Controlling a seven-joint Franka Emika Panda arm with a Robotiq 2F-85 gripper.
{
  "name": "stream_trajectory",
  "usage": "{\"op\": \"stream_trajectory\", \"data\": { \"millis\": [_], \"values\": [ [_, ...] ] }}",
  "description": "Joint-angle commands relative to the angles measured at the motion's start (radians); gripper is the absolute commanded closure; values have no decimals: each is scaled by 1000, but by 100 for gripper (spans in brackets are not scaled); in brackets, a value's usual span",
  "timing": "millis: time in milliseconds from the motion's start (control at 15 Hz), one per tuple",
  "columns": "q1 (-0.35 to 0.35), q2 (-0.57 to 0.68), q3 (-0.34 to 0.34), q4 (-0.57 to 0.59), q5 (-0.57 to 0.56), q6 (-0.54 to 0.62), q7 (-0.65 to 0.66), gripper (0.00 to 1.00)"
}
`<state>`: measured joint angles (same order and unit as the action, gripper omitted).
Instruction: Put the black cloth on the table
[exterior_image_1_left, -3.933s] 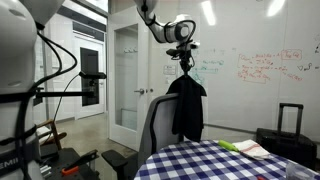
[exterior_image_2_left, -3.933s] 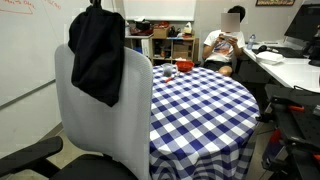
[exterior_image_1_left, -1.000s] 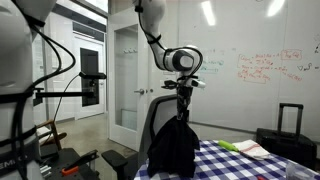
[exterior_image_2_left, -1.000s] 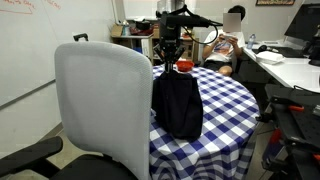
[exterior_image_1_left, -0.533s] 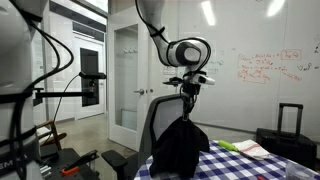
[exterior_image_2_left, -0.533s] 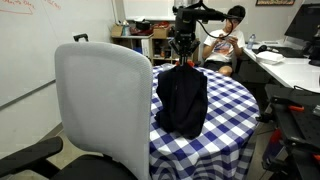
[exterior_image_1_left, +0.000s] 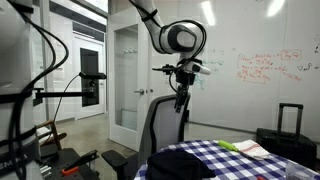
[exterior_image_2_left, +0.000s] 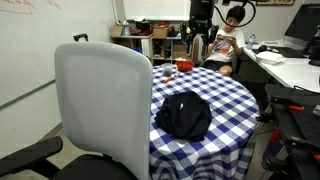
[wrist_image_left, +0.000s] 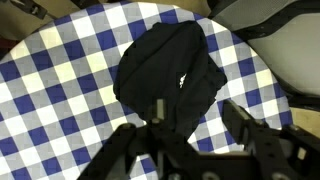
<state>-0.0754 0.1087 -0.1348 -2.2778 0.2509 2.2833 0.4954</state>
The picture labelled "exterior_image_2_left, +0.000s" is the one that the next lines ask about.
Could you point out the black keyboard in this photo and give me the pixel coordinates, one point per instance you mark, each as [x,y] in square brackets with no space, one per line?
[286,52]

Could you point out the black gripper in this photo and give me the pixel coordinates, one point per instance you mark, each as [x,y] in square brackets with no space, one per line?
[200,26]

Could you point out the red marker pen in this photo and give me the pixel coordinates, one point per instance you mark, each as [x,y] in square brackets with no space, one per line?
[169,79]

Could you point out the grey plastic cup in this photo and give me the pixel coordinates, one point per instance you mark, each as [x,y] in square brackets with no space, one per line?
[167,70]

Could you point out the small tilted cardboard box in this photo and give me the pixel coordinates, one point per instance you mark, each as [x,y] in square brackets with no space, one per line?
[116,31]

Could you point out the white desk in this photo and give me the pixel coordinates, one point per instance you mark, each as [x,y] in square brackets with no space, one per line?
[293,73]

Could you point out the open cardboard box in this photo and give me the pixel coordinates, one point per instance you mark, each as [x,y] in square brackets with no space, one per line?
[161,32]

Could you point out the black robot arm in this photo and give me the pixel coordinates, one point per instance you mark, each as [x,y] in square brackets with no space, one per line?
[201,9]

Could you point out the black headphones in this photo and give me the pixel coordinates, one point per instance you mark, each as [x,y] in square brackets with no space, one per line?
[262,48]

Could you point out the smartphone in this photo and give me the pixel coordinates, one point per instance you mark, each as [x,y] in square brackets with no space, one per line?
[225,37]

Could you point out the red bowl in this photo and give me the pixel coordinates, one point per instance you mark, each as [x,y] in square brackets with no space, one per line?
[185,65]

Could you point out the white stacked containers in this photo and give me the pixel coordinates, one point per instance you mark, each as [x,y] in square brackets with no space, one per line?
[269,57]

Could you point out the flat cardboard box in shelf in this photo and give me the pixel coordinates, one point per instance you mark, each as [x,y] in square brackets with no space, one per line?
[180,55]

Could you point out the black computer monitor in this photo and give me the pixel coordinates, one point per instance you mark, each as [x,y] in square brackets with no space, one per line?
[305,23]

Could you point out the seated person white t-shirt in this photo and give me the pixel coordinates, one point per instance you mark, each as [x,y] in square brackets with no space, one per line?
[226,50]

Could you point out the black cloth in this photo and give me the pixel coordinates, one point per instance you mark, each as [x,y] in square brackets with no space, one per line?
[183,116]

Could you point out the black chair armrest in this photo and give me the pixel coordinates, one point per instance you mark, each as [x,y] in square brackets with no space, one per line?
[30,153]

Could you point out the wooden shelf unit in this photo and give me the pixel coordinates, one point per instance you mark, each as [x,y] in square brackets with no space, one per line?
[166,39]

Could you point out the black robot cart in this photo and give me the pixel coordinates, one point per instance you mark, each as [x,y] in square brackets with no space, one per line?
[300,133]

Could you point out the clear water bottle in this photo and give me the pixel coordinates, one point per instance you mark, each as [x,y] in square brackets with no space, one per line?
[251,42]

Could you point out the grey office chair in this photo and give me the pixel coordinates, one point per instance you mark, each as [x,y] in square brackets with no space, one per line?
[202,53]
[103,106]

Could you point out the framed picture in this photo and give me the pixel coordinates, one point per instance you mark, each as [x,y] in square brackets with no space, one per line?
[276,2]

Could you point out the black pot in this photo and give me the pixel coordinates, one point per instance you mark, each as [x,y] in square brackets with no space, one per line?
[142,25]

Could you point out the black office chair seat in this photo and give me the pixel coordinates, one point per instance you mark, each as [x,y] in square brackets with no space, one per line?
[90,168]

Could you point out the blue checkered round table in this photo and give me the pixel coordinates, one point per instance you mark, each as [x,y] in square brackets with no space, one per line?
[230,110]

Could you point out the large wall whiteboard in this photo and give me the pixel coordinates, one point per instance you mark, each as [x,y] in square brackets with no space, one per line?
[26,50]

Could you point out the white projection board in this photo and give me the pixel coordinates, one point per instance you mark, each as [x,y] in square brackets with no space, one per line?
[156,9]

